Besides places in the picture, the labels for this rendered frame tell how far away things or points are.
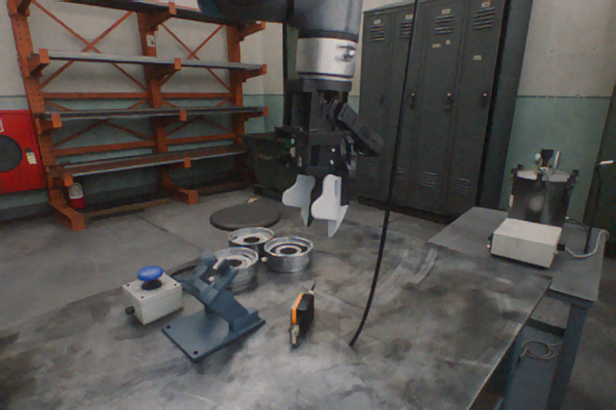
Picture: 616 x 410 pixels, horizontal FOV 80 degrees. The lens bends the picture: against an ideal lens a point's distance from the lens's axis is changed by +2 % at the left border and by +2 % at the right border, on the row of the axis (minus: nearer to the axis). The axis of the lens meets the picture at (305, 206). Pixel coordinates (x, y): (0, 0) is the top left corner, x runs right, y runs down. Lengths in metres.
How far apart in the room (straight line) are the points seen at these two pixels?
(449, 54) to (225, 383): 3.16
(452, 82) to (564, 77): 0.84
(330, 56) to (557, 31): 3.33
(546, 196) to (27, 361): 1.33
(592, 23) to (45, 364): 3.67
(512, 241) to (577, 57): 2.61
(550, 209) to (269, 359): 1.09
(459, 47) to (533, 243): 2.40
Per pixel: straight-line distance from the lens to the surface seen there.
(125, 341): 0.65
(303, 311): 0.58
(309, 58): 0.47
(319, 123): 0.48
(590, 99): 3.65
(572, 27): 3.72
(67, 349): 0.67
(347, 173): 0.48
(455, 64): 3.39
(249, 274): 0.73
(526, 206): 1.42
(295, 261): 0.76
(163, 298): 0.67
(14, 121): 4.13
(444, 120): 3.41
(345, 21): 0.47
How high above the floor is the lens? 1.16
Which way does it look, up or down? 17 degrees down
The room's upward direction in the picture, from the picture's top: straight up
